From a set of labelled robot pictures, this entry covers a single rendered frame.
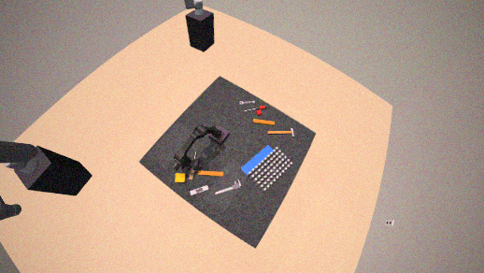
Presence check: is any blue flat strip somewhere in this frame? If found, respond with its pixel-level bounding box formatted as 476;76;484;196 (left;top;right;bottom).
241;145;273;174

